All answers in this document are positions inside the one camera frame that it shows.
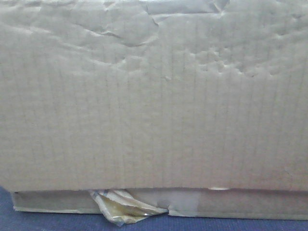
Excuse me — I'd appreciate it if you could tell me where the brown cardboard box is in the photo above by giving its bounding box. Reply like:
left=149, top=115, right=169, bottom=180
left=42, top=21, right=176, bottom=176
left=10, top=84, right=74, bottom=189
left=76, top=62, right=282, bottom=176
left=0, top=0, right=308, bottom=225

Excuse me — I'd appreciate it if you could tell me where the dark blue table cloth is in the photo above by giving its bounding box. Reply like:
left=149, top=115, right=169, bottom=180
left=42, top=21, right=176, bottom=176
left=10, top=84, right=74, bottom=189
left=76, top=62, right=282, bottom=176
left=0, top=189, right=308, bottom=231

